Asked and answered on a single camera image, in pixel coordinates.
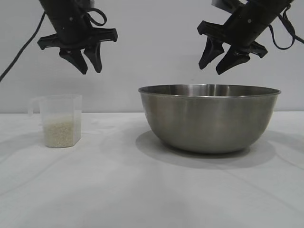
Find black looped gripper cable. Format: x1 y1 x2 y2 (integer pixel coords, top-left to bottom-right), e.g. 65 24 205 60
269 3 304 51
86 7 109 27

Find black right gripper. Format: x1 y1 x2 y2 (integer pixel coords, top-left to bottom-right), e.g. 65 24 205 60
197 0 293 76

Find black looped left gripper cable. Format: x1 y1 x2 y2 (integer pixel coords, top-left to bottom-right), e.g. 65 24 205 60
86 7 109 27

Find translucent plastic measuring cup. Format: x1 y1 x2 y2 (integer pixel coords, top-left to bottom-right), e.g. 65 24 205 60
28 94 83 148

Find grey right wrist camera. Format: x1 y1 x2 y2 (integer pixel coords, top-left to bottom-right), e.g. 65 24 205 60
212 0 230 12

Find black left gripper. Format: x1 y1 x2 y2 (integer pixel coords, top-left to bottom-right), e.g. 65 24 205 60
37 0 119 75

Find stainless steel mixing bowl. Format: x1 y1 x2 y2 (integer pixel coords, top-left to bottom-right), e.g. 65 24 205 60
137 83 282 154

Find white rice grains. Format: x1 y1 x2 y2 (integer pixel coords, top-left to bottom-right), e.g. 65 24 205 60
43 114 81 148

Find black looped right gripper cable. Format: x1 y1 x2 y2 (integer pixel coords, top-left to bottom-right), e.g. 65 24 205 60
269 3 304 51

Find long black cable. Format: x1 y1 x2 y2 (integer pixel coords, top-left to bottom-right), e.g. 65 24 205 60
0 10 46 83

